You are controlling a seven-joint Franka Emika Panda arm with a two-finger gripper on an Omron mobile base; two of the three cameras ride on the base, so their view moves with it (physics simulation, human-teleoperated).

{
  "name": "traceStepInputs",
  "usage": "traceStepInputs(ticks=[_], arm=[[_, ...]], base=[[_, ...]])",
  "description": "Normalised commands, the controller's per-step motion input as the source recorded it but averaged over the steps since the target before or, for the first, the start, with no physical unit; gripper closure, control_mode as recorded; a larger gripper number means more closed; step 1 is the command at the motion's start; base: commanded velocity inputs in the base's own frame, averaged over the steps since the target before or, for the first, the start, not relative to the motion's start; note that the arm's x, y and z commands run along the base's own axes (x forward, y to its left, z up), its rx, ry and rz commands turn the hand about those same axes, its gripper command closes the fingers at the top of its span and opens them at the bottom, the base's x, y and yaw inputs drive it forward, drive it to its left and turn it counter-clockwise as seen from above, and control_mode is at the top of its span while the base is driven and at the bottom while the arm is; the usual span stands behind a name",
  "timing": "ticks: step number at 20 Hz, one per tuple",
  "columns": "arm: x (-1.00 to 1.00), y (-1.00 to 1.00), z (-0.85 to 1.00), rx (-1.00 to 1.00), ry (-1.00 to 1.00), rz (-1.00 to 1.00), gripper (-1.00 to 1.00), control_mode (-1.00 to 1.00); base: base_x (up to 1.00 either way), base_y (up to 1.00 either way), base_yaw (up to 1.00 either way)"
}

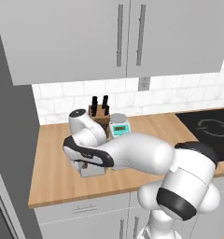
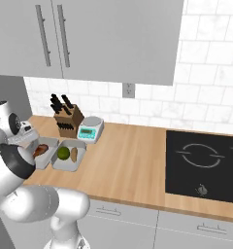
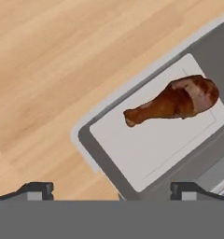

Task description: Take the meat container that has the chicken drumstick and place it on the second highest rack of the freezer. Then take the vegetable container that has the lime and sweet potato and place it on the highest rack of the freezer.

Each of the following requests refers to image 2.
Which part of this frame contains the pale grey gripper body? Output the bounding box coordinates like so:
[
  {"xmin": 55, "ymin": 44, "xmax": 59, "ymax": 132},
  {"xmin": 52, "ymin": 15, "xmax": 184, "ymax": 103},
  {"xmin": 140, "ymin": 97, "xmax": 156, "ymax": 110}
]
[{"xmin": 6, "ymin": 131, "xmax": 39, "ymax": 149}]

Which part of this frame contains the brown chicken drumstick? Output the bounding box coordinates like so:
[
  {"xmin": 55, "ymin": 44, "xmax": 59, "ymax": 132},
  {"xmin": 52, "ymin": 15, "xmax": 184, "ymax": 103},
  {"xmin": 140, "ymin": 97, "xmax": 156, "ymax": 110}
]
[{"xmin": 32, "ymin": 144, "xmax": 50, "ymax": 160}]

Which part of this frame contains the grey meat container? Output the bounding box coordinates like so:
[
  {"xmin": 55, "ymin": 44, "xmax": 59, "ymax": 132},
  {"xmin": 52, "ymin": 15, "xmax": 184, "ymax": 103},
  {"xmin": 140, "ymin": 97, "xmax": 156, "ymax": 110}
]
[{"xmin": 32, "ymin": 136, "xmax": 60, "ymax": 170}]

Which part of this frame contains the green lime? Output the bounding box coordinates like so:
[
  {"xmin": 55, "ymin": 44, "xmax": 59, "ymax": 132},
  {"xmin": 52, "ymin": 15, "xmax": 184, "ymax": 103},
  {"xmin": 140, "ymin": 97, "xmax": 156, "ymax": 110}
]
[{"xmin": 56, "ymin": 146, "xmax": 72, "ymax": 160}]

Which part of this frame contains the grey vegetable container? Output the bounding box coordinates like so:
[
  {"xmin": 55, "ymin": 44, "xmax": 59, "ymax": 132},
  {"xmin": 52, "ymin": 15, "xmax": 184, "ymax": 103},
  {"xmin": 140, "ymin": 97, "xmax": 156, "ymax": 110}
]
[{"xmin": 51, "ymin": 139, "xmax": 87, "ymax": 173}]

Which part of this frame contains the brown sweet potato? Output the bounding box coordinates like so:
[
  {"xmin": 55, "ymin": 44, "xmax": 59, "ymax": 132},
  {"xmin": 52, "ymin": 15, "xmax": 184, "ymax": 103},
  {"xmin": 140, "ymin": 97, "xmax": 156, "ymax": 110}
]
[{"xmin": 70, "ymin": 146, "xmax": 80, "ymax": 163}]

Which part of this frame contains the wooden knife block with knives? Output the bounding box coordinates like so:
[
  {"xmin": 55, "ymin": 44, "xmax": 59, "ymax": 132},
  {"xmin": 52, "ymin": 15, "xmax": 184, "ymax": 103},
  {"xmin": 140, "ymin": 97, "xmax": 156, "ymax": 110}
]
[{"xmin": 50, "ymin": 93, "xmax": 85, "ymax": 139}]

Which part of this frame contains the grey fridge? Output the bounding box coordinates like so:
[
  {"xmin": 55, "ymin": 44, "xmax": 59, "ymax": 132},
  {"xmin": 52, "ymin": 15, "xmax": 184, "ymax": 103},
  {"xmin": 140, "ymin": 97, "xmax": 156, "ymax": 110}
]
[{"xmin": 0, "ymin": 75, "xmax": 34, "ymax": 121}]

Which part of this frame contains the white kitchen scale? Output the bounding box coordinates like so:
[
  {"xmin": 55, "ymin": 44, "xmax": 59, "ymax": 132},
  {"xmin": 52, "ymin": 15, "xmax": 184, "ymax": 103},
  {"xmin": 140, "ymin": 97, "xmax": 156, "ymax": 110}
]
[{"xmin": 77, "ymin": 116, "xmax": 105, "ymax": 145}]

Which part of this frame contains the grey upper cupboard door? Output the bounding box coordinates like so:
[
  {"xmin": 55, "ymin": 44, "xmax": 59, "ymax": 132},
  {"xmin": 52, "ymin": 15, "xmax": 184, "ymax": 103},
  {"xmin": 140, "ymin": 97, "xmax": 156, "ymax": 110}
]
[
  {"xmin": 50, "ymin": 0, "xmax": 185, "ymax": 87},
  {"xmin": 0, "ymin": 0, "xmax": 64, "ymax": 80}
]

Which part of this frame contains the grey cupboard door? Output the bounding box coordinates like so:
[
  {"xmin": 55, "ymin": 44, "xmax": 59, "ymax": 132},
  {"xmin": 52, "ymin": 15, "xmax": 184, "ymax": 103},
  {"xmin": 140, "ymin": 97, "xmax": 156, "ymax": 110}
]
[
  {"xmin": 0, "ymin": 0, "xmax": 64, "ymax": 80},
  {"xmin": 152, "ymin": 227, "xmax": 233, "ymax": 249},
  {"xmin": 77, "ymin": 213, "xmax": 159, "ymax": 249},
  {"xmin": 50, "ymin": 0, "xmax": 185, "ymax": 87}
]

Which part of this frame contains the grey drawer front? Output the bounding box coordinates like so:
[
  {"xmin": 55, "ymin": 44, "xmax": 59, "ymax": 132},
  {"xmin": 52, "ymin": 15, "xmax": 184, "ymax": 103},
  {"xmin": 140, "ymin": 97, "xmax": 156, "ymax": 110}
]
[
  {"xmin": 156, "ymin": 210, "xmax": 233, "ymax": 243},
  {"xmin": 85, "ymin": 198, "xmax": 160, "ymax": 229}
]

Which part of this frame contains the grey lower cupboard door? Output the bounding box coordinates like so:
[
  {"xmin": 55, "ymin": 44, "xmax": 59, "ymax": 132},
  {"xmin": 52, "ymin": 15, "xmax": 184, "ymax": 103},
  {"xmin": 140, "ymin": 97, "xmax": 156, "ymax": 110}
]
[
  {"xmin": 77, "ymin": 213, "xmax": 159, "ymax": 249},
  {"xmin": 152, "ymin": 227, "xmax": 233, "ymax": 249}
]

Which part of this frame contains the black hob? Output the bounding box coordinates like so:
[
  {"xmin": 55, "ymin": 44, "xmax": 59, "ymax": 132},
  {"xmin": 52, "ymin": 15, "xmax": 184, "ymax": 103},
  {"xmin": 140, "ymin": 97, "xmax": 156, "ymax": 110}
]
[{"xmin": 164, "ymin": 129, "xmax": 233, "ymax": 205}]

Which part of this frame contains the grey hob knob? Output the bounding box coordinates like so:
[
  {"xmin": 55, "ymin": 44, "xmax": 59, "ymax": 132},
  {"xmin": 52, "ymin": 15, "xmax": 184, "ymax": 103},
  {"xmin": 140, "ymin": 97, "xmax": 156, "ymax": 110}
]
[{"xmin": 196, "ymin": 183, "xmax": 209, "ymax": 196}]

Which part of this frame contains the grey bar cupboard handle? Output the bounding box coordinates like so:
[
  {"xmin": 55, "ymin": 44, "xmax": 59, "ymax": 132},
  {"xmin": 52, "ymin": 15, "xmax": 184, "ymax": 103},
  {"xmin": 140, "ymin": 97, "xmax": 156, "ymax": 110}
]
[
  {"xmin": 35, "ymin": 4, "xmax": 52, "ymax": 68},
  {"xmin": 56, "ymin": 4, "xmax": 72, "ymax": 69}
]

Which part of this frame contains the grey drawer handle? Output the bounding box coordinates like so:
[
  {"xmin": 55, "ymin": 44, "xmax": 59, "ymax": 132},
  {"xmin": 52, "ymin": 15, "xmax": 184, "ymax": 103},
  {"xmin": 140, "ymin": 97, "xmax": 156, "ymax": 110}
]
[
  {"xmin": 196, "ymin": 223, "xmax": 228, "ymax": 235},
  {"xmin": 95, "ymin": 206, "xmax": 122, "ymax": 217}
]

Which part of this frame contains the grey wall socket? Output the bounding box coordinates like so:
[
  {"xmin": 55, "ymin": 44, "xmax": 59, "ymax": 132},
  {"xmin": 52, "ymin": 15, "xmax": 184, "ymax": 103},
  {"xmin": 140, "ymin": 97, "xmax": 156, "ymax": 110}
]
[{"xmin": 122, "ymin": 83, "xmax": 136, "ymax": 99}]

